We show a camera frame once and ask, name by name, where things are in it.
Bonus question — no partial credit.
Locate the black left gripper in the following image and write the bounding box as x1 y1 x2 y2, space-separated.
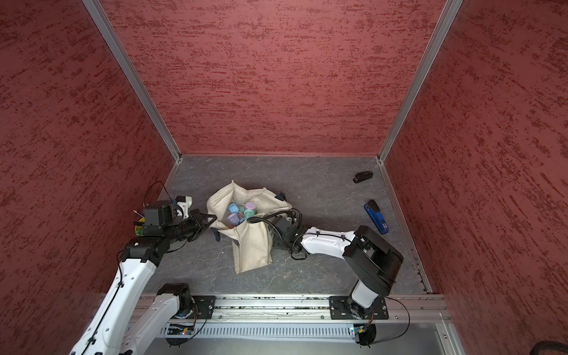
163 209 217 243

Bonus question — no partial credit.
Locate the purple hourglass back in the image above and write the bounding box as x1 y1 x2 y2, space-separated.
228 213 242 226

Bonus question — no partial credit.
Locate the blue hourglass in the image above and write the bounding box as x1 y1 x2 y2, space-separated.
228 204 240 214

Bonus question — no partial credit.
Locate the cream canvas tote bag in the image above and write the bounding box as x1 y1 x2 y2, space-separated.
206 181 292 275

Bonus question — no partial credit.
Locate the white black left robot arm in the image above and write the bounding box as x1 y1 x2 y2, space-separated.
71 209 217 354

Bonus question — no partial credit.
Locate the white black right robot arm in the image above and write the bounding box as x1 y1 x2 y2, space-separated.
247 209 404 321

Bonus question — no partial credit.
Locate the yellow pencil holder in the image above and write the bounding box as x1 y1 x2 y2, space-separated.
134 211 145 236

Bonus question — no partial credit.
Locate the blue stapler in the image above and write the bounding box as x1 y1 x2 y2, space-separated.
364 200 389 235

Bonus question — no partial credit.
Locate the small black device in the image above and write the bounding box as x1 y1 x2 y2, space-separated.
353 171 374 183

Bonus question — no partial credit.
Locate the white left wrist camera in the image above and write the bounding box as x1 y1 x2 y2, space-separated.
141 194 194 225

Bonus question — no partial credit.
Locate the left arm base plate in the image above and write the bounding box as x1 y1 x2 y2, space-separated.
174 296 217 320

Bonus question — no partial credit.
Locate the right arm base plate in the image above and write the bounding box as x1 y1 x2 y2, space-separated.
328 296 389 320

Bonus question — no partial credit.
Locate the aluminium front rail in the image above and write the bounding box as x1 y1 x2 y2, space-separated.
194 294 453 323

